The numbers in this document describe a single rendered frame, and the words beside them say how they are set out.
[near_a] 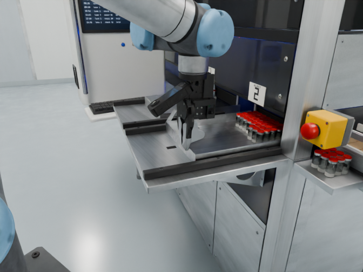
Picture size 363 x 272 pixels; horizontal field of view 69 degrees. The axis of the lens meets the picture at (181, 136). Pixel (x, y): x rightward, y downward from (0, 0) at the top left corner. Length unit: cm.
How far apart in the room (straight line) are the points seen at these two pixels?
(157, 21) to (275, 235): 75
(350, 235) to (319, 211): 25
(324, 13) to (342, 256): 92
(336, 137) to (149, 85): 114
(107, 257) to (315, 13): 151
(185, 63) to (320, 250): 84
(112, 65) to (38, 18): 464
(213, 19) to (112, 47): 110
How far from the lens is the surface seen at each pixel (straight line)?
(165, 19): 42
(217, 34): 46
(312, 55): 71
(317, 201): 96
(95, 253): 174
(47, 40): 610
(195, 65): 64
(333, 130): 69
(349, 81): 82
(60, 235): 192
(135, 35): 58
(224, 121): 100
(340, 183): 74
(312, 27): 71
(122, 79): 155
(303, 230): 100
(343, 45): 77
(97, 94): 153
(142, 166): 71
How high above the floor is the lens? 124
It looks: 24 degrees down
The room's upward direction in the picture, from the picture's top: straight up
